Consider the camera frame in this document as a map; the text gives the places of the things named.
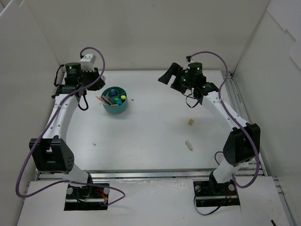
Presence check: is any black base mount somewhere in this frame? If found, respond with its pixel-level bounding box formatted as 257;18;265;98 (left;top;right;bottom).
193;180;240;208
64;185;110;211

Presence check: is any small wooden block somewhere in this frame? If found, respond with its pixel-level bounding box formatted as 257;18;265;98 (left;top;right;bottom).
188;119;194;125

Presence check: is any teal round desk organizer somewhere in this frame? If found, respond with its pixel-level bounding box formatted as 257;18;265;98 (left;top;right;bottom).
100;87;128;114

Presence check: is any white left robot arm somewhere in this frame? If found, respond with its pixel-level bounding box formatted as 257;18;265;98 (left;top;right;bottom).
29;61;105;198

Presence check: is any aluminium front rail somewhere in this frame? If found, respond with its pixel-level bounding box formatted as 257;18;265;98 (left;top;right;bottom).
36;165;255;180

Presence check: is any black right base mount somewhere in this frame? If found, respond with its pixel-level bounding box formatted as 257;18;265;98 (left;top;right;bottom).
193;180;240;208

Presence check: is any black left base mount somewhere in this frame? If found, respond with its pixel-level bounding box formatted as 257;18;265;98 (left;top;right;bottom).
64;185;110;211

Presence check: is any aluminium right rail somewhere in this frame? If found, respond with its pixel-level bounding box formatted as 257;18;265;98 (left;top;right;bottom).
225;74;297;226

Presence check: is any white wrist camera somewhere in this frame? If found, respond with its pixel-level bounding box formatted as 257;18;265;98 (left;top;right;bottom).
79;54;96;72
183;56;196;71

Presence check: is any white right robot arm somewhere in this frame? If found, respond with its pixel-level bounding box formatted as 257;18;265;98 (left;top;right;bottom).
158;62;261;194

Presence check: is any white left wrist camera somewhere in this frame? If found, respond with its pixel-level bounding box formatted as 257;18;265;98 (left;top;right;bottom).
79;54;96;72

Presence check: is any clear blue spray bottle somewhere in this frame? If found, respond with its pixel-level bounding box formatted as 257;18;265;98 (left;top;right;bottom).
111;89;117;97

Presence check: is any aluminium rail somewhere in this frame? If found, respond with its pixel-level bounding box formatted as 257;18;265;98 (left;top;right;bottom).
225;74;297;226
36;165;255;180

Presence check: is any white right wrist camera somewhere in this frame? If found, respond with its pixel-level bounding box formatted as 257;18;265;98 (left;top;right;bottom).
183;56;196;71

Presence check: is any long orange highlighter pen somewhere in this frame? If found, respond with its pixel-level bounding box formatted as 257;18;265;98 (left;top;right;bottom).
95;96;110;106

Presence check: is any white eraser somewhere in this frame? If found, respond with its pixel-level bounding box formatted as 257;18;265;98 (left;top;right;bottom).
185;140;193;151

